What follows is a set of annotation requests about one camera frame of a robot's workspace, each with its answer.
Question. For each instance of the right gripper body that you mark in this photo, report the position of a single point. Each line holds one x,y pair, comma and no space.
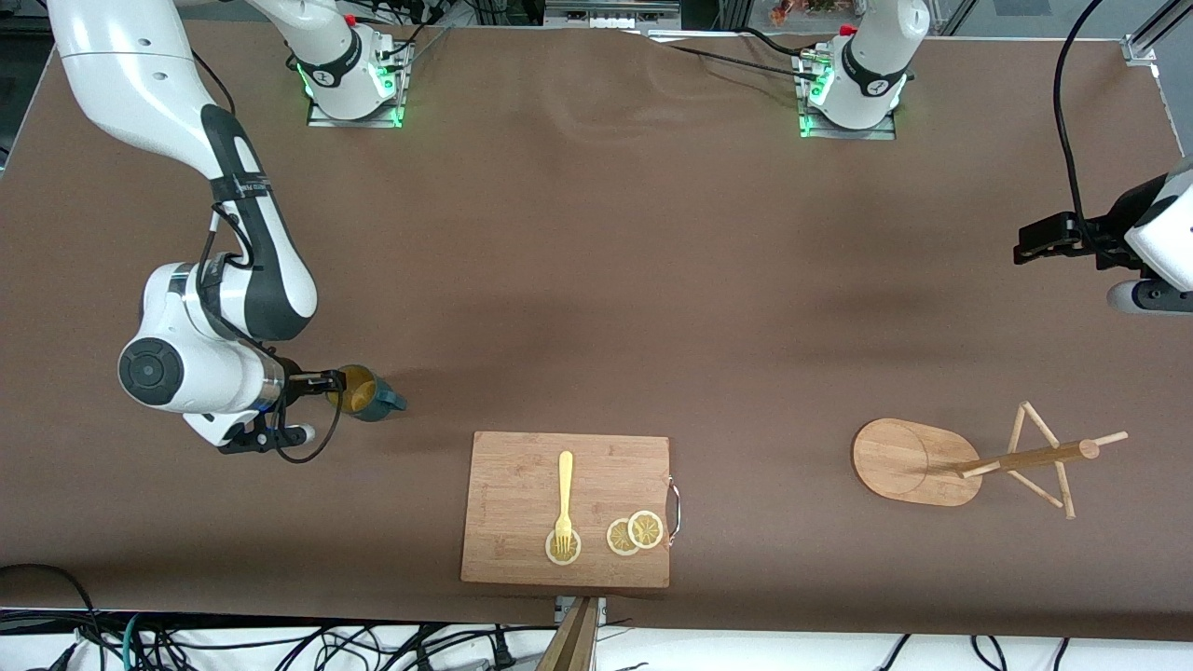
293,383

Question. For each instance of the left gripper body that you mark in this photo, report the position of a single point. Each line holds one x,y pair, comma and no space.
1105,235

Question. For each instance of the teal mug with yellow inside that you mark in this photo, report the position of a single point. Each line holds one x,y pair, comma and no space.
377,403

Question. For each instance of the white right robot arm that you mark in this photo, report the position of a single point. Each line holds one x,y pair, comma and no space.
130,65

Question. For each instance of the wooden mug rack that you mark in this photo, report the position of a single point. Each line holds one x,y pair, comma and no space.
904,461

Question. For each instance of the bamboo cutting board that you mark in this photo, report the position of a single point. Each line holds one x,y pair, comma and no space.
513,485

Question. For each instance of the yellow plastic fork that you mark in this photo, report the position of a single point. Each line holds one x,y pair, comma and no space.
565,485

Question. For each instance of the brown table mat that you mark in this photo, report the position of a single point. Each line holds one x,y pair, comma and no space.
596,280

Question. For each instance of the lemon slice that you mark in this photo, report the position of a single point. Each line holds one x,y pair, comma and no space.
646,529
574,552

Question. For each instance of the grey power strip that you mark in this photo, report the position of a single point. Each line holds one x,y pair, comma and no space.
606,14

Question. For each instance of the aluminium frame profile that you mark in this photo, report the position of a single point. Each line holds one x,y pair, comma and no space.
1142,47

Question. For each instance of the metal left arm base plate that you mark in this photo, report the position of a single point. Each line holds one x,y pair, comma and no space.
881,133

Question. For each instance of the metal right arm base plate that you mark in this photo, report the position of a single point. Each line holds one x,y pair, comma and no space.
322,116

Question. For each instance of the small metal bracket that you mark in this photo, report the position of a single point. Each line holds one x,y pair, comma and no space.
560,610

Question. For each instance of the wooden post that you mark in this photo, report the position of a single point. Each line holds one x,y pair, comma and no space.
570,648

